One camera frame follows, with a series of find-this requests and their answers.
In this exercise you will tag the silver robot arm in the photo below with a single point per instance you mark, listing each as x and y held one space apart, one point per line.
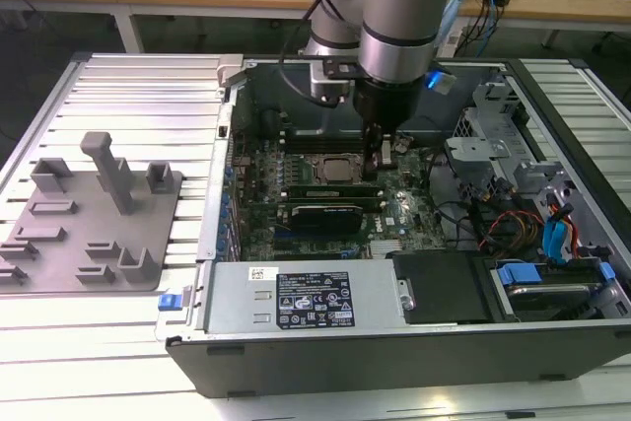
399 21

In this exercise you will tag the grey parts rack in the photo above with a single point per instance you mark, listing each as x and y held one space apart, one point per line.
98 243

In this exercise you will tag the metal drive cage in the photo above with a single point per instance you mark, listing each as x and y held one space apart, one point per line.
483 155

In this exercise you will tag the hard disk in blue carrier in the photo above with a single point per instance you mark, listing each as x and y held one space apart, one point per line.
517 275

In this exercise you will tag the black power supply label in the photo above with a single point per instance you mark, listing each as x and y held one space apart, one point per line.
315 300

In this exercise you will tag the green motherboard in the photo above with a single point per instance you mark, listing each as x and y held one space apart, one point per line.
419 229

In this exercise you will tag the black plastic shroud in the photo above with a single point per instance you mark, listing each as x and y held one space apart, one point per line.
443 288

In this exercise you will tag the blue plastic case clip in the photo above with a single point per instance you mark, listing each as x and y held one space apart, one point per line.
166 302

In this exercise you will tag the open black PC case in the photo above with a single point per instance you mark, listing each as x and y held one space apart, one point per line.
345 367

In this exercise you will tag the black graphics card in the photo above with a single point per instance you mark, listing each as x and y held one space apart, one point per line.
328 219

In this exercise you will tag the white barcode sticker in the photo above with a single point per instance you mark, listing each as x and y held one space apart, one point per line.
261 273

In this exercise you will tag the blue-lit wrist camera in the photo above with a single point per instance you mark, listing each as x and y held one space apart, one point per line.
438 82

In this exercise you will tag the silver finned heatsink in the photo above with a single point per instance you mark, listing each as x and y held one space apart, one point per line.
385 247

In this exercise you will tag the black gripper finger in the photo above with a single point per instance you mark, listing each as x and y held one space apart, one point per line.
372 155
388 151

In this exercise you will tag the silver CPU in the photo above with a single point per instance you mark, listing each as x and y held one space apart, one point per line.
336 170

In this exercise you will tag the silver coin battery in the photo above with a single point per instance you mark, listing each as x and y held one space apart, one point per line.
403 146

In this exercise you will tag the green RAM stick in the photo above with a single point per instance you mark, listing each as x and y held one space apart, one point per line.
335 192

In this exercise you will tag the silver power supply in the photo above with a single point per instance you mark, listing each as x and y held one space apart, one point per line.
236 293

